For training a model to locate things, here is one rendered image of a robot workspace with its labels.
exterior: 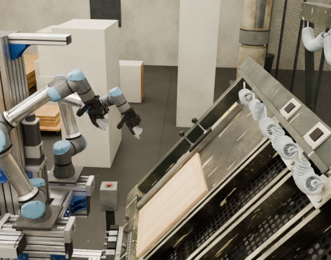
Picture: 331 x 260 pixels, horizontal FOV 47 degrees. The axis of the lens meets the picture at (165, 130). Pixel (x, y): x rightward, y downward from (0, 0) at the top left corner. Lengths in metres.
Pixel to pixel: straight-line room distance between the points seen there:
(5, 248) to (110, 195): 0.81
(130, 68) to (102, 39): 2.85
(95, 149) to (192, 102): 1.95
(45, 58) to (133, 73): 1.67
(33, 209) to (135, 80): 5.42
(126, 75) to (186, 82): 1.65
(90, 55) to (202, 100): 2.27
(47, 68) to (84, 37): 2.20
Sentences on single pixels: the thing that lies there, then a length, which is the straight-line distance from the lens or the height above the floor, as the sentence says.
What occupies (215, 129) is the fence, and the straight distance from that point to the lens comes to 2.33.
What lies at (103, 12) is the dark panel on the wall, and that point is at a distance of 10.41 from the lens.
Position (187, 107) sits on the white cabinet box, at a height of 0.35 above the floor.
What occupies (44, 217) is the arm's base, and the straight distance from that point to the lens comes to 2.30.
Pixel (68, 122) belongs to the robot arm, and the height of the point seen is 1.38.
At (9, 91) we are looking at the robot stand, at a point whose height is 1.74.
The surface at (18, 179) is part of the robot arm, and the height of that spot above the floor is 1.38.
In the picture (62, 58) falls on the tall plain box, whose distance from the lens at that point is 4.61.
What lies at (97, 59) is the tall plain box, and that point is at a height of 1.41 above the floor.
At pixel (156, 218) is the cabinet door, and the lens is 2.26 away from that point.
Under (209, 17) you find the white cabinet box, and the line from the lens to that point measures 5.83.
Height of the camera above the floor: 2.35
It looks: 23 degrees down
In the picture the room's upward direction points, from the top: 1 degrees clockwise
